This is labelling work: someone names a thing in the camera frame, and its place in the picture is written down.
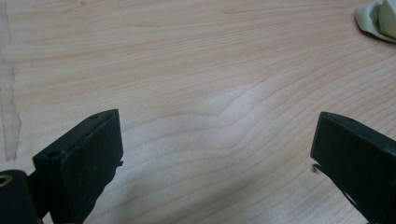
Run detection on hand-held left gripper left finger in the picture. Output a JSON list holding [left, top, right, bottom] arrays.
[[32, 108, 124, 224]]

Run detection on beige sock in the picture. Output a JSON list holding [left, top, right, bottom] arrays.
[[353, 2, 396, 44], [377, 0, 396, 40]]

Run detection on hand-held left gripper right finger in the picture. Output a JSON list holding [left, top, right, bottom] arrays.
[[309, 111, 396, 224]]

